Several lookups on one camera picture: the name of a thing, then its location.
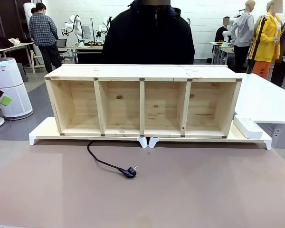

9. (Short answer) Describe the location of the person in black hooded jacket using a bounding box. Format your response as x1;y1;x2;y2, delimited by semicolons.
100;0;196;65

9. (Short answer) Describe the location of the mannequin in grey hoodie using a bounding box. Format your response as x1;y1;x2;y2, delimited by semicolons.
230;0;256;73

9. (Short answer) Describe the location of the white side table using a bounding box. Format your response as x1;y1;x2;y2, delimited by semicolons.
233;73;285;124

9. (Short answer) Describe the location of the black power cable with plug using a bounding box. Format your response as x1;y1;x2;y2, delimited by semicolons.
86;140;138;180

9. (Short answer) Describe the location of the white cylindrical air purifier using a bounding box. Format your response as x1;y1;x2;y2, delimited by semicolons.
0;57;34;119

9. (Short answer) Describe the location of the wooden four-compartment shelf box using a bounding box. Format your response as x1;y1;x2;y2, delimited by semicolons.
44;64;243;139

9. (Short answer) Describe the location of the seated person in black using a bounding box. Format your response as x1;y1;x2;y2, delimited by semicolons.
214;16;233;65

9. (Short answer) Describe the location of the mannequin in yellow jacket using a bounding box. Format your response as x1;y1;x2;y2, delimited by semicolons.
252;0;283;81

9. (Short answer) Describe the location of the wooden background table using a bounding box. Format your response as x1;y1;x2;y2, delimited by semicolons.
0;41;36;73

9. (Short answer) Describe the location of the black tripod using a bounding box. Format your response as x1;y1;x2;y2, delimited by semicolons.
246;14;269;74

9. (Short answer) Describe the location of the wooden riser with white legs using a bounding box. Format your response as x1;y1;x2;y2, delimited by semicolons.
29;116;148;149
148;120;273;151

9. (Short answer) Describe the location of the person in plaid shirt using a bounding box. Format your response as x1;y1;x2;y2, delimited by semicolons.
29;2;63;74

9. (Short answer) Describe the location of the white power strip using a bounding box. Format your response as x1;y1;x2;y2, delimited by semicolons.
233;114;263;139

